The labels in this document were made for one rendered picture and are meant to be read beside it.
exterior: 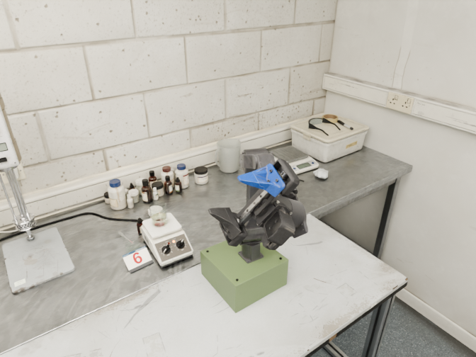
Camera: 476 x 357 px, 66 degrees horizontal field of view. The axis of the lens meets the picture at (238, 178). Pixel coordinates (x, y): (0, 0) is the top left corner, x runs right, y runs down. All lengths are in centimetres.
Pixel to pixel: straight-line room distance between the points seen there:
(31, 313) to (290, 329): 80
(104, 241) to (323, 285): 84
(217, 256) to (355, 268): 50
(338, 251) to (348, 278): 14
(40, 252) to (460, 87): 193
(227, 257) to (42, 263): 68
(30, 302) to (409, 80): 194
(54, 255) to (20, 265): 11
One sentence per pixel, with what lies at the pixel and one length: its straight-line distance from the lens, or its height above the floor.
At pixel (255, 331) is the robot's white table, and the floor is 90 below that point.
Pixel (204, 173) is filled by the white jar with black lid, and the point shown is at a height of 96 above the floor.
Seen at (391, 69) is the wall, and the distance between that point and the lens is 220.
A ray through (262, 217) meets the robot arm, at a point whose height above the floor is 142.
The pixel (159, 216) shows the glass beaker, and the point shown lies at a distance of 137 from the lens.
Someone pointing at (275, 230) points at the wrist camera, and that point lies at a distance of 65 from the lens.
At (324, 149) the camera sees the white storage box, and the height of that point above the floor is 98.
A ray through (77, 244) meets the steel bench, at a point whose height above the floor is 90.
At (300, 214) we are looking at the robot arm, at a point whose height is 140.
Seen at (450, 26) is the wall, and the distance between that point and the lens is 204.
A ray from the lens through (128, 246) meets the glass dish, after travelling 148.
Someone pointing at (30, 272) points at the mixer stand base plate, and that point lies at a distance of 149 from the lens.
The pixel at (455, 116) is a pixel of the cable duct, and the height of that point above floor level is 124.
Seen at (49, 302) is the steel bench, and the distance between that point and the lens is 137.
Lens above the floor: 181
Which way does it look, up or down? 29 degrees down
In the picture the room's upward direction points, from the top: straight up
